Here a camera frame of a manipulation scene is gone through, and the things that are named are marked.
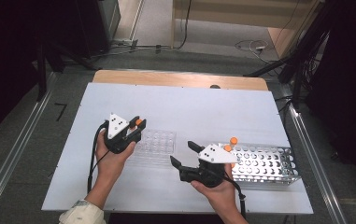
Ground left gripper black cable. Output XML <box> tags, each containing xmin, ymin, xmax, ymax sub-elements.
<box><xmin>86</xmin><ymin>120</ymin><xmax>109</xmax><ymax>194</ymax></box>

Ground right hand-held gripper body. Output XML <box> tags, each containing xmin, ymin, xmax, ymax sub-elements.
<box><xmin>178</xmin><ymin>143</ymin><xmax>239</xmax><ymax>189</ymax></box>

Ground person's right hand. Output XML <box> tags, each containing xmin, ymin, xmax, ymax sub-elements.
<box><xmin>191</xmin><ymin>163</ymin><xmax>241</xmax><ymax>216</ymax></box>

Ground black metal stand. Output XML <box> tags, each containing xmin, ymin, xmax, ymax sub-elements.
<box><xmin>35</xmin><ymin>40</ymin><xmax>99</xmax><ymax>102</ymax></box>

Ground grey floor cables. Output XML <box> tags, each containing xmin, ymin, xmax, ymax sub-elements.
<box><xmin>91</xmin><ymin>43</ymin><xmax>174</xmax><ymax>60</ymax></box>

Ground white table board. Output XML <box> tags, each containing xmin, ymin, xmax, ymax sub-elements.
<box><xmin>40</xmin><ymin>82</ymin><xmax>314</xmax><ymax>216</ymax></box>

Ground black hanging cable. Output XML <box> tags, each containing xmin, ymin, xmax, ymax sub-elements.
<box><xmin>174</xmin><ymin>0</ymin><xmax>192</xmax><ymax>50</ymax></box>

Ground person's left hand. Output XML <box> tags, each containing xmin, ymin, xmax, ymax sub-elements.
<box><xmin>94</xmin><ymin>129</ymin><xmax>136</xmax><ymax>188</ymax></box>

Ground metal test tube rack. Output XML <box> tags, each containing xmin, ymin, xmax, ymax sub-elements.
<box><xmin>217</xmin><ymin>142</ymin><xmax>302</xmax><ymax>188</ymax></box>

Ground wooden cabinet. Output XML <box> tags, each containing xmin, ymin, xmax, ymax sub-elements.
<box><xmin>170</xmin><ymin>0</ymin><xmax>321</xmax><ymax>59</ymax></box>

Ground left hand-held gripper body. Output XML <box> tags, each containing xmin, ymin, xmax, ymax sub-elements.
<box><xmin>104</xmin><ymin>112</ymin><xmax>137</xmax><ymax>155</ymax></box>

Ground black stand leg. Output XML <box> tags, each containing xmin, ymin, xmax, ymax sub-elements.
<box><xmin>244</xmin><ymin>59</ymin><xmax>295</xmax><ymax>78</ymax></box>

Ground dark curtain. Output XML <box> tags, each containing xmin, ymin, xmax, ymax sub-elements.
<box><xmin>306</xmin><ymin>0</ymin><xmax>356</xmax><ymax>188</ymax></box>
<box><xmin>0</xmin><ymin>0</ymin><xmax>77</xmax><ymax>146</ymax></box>

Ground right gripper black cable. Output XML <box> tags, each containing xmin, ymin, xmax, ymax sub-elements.
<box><xmin>207</xmin><ymin>167</ymin><xmax>248</xmax><ymax>219</ymax></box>

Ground black cable bundle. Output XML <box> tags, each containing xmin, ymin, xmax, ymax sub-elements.
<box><xmin>278</xmin><ymin>31</ymin><xmax>329</xmax><ymax>110</ymax></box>

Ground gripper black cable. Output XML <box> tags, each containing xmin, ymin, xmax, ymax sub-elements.
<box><xmin>86</xmin><ymin>120</ymin><xmax>109</xmax><ymax>194</ymax></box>
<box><xmin>207</xmin><ymin>167</ymin><xmax>248</xmax><ymax>219</ymax></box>

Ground clear plastic tube rack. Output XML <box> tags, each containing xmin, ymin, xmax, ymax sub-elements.
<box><xmin>128</xmin><ymin>129</ymin><xmax>178</xmax><ymax>166</ymax></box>

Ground white floor cable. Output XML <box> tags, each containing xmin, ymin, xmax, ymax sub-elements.
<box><xmin>235</xmin><ymin>39</ymin><xmax>272</xmax><ymax>64</ymax></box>

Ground black equipment cabinet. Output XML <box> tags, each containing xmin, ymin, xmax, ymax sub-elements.
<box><xmin>72</xmin><ymin>0</ymin><xmax>121</xmax><ymax>59</ymax></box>

